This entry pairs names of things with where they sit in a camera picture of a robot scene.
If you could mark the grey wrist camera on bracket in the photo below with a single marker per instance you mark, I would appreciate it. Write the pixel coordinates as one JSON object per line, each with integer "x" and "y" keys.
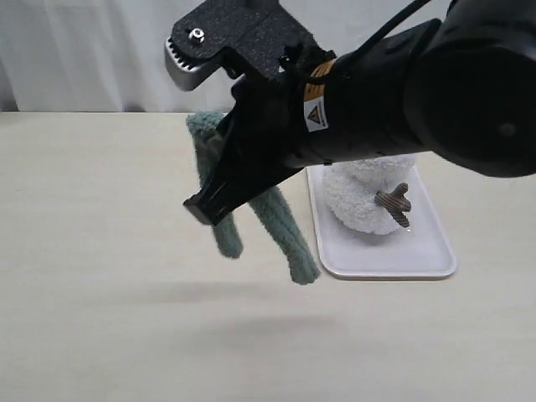
{"x": 248, "y": 38}

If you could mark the green fleece scarf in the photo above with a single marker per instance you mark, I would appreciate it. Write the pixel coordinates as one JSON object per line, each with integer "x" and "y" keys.
{"x": 270, "y": 208}

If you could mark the white plush snowman toy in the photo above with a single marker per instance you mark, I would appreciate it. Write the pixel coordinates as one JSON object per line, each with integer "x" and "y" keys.
{"x": 369, "y": 195}

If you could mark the white plastic tray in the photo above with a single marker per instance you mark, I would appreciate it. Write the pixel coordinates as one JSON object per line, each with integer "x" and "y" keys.
{"x": 421, "y": 252}

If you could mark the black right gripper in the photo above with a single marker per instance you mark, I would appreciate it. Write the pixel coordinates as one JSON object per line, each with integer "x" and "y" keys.
{"x": 343, "y": 110}

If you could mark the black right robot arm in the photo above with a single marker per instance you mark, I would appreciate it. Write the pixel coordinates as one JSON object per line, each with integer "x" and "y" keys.
{"x": 462, "y": 87}

